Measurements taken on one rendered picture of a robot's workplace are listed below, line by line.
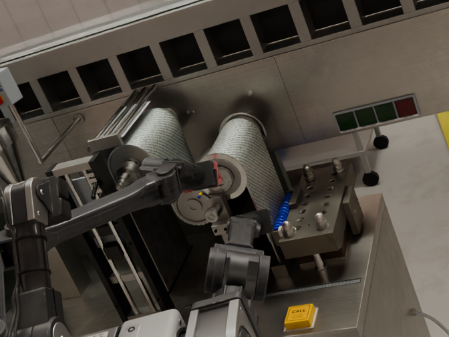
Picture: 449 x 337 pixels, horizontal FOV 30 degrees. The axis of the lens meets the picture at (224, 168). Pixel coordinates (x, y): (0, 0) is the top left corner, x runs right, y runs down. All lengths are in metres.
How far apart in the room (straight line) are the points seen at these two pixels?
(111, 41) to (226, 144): 0.53
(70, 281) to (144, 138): 0.65
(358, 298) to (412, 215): 2.09
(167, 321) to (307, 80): 1.37
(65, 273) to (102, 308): 0.19
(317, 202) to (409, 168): 2.30
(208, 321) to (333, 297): 1.06
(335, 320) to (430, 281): 1.64
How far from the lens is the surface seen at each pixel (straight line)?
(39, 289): 1.29
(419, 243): 4.08
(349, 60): 2.46
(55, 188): 1.38
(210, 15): 2.50
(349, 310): 2.22
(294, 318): 2.23
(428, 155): 4.83
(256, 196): 2.37
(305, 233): 2.35
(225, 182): 2.31
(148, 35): 2.59
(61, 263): 2.80
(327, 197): 2.50
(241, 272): 1.37
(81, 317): 2.73
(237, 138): 2.39
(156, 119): 2.51
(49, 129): 2.87
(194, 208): 2.42
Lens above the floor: 2.17
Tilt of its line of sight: 23 degrees down
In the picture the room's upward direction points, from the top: 23 degrees counter-clockwise
